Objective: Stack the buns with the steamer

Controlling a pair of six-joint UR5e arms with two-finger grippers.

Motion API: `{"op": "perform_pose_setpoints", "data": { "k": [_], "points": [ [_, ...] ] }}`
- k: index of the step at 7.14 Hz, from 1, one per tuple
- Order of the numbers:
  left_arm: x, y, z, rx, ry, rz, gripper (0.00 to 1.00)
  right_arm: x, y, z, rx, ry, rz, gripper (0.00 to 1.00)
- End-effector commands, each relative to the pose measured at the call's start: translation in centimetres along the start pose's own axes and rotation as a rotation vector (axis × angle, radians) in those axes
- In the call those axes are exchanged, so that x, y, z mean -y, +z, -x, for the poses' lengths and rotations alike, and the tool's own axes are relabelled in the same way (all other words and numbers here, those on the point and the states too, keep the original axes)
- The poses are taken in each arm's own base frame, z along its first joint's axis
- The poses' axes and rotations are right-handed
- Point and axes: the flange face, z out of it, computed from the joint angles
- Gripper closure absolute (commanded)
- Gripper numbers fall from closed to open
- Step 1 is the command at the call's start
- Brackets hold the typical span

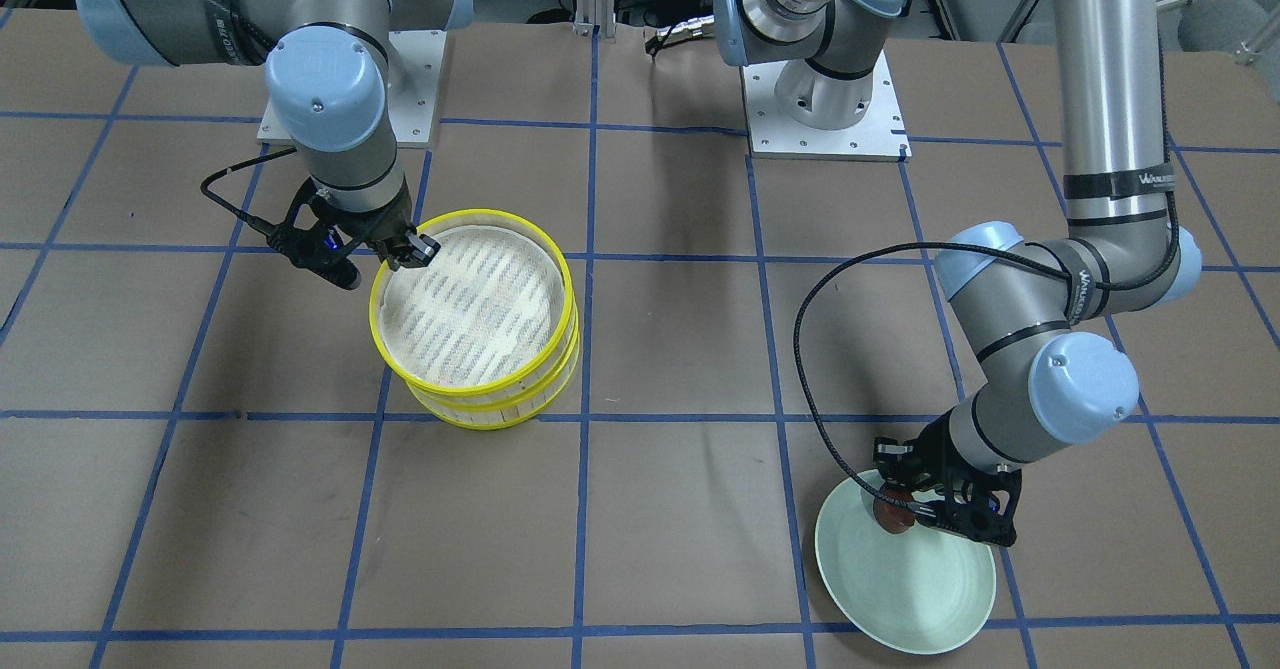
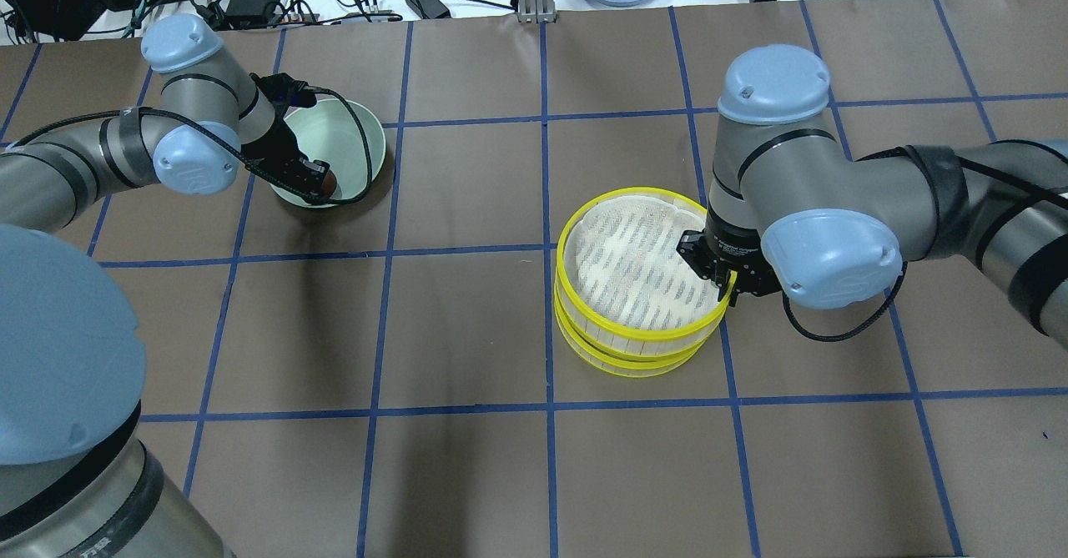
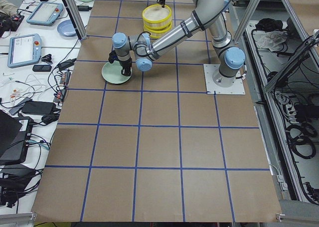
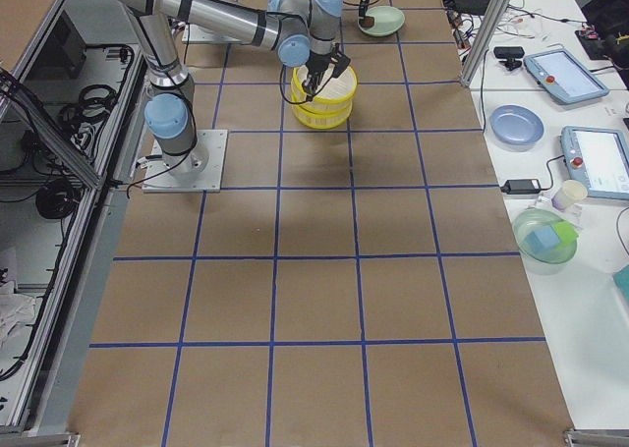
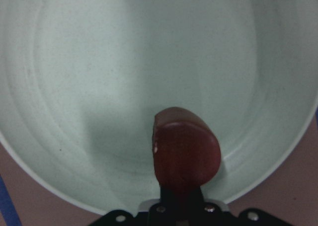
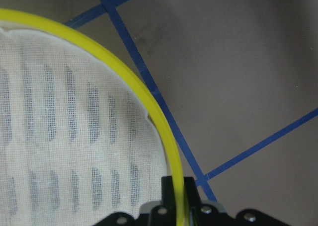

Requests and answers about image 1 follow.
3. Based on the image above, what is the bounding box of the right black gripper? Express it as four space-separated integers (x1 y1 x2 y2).
311 183 442 271

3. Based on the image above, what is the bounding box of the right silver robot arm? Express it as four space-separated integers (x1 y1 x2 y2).
76 0 474 289

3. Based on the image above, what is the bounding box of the yellow bamboo steamer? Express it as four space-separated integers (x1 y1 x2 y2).
369 209 579 397
406 327 581 431

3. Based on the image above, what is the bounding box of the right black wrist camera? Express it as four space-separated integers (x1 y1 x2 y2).
266 180 361 290

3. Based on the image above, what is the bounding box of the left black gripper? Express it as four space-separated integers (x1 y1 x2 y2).
873 411 986 510

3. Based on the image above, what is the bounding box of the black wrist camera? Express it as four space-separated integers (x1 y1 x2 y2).
914 467 1021 547
266 180 361 290

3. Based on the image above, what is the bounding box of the brown bun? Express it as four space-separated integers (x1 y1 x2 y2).
872 499 916 533

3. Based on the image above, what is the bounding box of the mint green plate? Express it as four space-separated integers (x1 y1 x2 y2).
814 478 997 655

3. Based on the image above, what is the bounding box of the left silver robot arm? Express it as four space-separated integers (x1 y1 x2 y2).
856 0 1202 526

